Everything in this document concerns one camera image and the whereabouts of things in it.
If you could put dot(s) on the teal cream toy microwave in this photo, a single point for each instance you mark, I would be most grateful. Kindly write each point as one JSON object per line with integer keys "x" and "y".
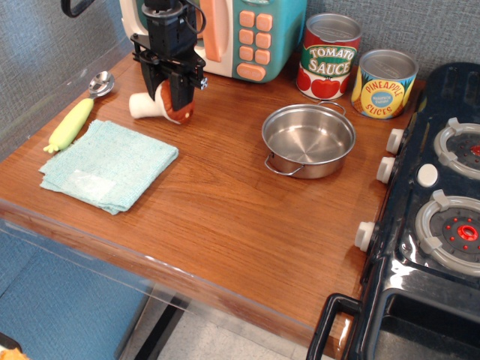
{"x": 246, "y": 40}

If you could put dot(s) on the white stove knob lower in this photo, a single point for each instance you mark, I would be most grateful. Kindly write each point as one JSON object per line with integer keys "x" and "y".
{"x": 363, "y": 235}

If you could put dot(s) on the white stove knob upper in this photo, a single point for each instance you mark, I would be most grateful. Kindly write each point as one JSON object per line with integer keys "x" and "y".
{"x": 394, "y": 140}

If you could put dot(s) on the black toy stove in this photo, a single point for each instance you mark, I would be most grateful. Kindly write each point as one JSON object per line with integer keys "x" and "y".
{"x": 420, "y": 282}

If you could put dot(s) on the pineapple slices can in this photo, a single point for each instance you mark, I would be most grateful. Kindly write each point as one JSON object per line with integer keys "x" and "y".
{"x": 383, "y": 83}

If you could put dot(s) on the small steel pot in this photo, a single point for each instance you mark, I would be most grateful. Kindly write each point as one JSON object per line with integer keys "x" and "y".
{"x": 308, "y": 141}

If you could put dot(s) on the light blue folded cloth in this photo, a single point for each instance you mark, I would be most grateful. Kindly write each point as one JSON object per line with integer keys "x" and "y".
{"x": 109, "y": 167}

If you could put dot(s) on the tomato sauce can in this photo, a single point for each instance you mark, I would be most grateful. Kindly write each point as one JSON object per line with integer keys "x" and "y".
{"x": 329, "y": 48}

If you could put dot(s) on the spoon with yellow-green handle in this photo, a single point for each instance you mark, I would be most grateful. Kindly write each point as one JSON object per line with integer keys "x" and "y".
{"x": 71, "y": 125}

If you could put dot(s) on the white stove knob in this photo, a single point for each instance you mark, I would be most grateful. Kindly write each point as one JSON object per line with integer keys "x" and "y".
{"x": 363, "y": 235}
{"x": 385, "y": 169}
{"x": 394, "y": 140}

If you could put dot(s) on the white stove knob middle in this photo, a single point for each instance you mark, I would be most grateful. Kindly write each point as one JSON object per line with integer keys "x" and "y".
{"x": 385, "y": 169}

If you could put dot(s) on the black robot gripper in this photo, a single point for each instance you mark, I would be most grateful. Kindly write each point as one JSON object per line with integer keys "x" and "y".
{"x": 172, "y": 31}

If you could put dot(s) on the brown white plush mushroom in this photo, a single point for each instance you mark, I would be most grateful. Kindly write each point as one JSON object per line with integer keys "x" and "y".
{"x": 141, "y": 105}

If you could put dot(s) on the orange object at corner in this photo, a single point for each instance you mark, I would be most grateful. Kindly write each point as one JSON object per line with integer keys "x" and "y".
{"x": 11, "y": 349}

